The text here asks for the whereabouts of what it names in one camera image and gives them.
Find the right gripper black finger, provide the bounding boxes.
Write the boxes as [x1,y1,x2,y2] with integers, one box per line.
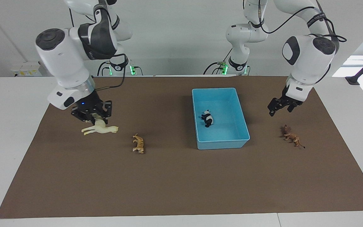
[71,107,94,123]
[101,100,113,125]

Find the cream camel toy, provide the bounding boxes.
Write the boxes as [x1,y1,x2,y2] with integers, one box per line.
[81,113,119,136]

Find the brown lion toy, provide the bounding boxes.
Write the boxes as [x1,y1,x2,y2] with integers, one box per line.
[279,125,306,149]

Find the orange tiger toy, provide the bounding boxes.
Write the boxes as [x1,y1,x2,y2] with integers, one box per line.
[132,133,145,154]

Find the black white panda toy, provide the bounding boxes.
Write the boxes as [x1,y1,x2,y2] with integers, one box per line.
[201,109,214,128]

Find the light blue storage box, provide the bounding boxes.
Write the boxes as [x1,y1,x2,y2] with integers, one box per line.
[192,88,251,150]

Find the white box yellow label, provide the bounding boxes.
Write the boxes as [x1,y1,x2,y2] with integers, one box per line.
[11,61,43,77]

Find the brown table mat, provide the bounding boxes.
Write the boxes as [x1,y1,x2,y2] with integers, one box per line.
[0,76,363,219]

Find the black right base cable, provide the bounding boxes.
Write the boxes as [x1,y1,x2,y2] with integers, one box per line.
[97,61,111,76]

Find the black base cable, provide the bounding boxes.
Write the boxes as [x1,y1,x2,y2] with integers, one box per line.
[97,61,111,76]
[204,47,234,75]

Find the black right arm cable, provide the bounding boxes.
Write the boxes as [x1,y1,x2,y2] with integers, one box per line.
[69,8,128,92]

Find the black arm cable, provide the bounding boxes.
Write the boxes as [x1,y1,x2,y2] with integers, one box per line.
[69,8,128,92]
[259,0,347,85]

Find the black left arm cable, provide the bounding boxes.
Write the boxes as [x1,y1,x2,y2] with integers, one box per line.
[259,0,347,85]

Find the black left base cable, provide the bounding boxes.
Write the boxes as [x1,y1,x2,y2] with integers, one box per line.
[204,47,234,75]

